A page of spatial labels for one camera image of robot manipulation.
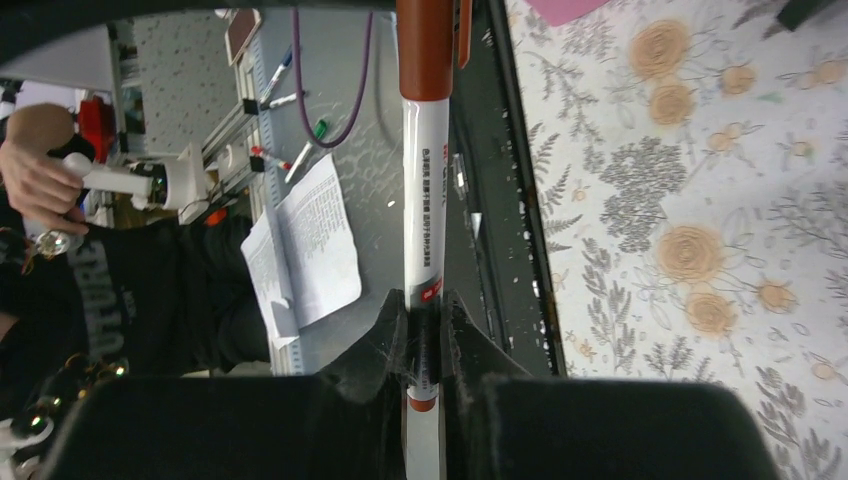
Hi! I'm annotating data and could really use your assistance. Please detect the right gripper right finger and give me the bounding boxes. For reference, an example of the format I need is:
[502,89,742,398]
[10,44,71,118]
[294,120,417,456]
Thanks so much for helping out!
[440,290,530,405]

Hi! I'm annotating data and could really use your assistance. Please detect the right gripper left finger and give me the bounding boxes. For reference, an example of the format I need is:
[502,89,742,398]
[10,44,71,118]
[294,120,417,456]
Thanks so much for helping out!
[317,289,408,404]

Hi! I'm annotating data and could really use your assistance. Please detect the red whiteboard marker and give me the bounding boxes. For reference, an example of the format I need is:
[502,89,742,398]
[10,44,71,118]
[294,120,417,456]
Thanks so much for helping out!
[396,0,473,479]

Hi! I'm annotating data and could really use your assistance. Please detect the operator hand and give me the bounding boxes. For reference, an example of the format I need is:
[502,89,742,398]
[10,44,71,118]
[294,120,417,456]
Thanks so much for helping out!
[1,140,88,235]

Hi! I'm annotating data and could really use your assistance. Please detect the printed paper sheets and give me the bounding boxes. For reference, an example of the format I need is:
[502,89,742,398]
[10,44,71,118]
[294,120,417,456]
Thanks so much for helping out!
[241,154,362,347]

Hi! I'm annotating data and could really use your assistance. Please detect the red marker on desk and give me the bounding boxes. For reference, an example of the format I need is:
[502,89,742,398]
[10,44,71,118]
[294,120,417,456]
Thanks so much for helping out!
[251,146,292,171]

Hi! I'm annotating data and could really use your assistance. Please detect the green marker on desk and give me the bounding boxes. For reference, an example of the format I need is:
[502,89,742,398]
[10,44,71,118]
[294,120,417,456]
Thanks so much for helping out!
[284,119,328,184]

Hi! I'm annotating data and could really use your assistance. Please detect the floral tablecloth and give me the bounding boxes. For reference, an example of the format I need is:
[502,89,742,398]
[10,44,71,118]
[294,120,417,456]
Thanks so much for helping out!
[506,1,847,479]

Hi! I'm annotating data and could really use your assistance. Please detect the blue marker on desk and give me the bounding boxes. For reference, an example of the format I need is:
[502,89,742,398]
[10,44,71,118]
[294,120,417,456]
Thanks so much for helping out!
[259,46,293,104]

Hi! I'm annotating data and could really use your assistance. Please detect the pink eraser holder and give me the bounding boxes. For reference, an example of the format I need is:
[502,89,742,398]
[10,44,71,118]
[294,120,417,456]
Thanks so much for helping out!
[526,0,608,27]

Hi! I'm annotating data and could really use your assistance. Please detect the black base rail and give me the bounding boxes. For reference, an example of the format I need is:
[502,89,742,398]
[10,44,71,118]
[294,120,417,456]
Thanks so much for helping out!
[446,1,566,376]

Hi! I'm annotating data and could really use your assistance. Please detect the white teleoperation handle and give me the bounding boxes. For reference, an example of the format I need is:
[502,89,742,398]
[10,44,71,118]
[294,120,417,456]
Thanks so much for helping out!
[62,143,211,225]

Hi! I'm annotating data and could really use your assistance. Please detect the white slotted cable duct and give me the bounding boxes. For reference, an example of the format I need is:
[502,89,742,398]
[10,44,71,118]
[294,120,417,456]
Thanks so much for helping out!
[198,39,313,379]

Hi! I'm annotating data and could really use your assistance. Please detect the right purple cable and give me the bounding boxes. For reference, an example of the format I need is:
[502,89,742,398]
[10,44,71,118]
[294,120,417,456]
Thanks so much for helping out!
[291,6,376,150]

